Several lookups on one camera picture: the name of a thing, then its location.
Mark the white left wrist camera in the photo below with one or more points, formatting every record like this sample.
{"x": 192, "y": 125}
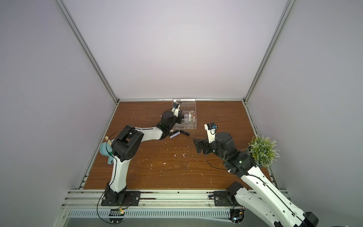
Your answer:
{"x": 175, "y": 107}

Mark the black silver band lipstick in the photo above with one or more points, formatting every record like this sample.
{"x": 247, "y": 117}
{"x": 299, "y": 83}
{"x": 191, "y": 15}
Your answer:
{"x": 185, "y": 133}

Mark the green rake wooden handle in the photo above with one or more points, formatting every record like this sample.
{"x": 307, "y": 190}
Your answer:
{"x": 108, "y": 140}

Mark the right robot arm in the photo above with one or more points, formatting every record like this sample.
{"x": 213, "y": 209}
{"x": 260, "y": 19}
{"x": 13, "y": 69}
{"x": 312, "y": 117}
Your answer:
{"x": 269, "y": 204}

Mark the clear acrylic lipstick organizer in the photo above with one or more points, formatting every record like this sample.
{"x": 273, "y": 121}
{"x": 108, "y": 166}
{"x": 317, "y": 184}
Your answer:
{"x": 188, "y": 112}

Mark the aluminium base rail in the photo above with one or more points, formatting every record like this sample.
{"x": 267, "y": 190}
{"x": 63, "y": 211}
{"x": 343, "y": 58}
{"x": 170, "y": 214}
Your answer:
{"x": 148, "y": 204}

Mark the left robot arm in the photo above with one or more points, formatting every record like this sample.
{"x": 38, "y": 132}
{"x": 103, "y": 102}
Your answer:
{"x": 125, "y": 146}

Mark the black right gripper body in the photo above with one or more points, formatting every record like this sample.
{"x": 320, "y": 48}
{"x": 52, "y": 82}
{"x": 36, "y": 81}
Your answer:
{"x": 203, "y": 144}

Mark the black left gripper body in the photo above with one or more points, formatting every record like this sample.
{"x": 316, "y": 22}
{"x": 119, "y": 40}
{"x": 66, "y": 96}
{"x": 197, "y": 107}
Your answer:
{"x": 178, "y": 119}

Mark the green potted plant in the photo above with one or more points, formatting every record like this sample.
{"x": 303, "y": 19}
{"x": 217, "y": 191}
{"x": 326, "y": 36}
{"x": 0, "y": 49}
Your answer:
{"x": 263, "y": 150}

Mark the small lavender lipstick tube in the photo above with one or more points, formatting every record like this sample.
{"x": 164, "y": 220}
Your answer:
{"x": 174, "y": 135}

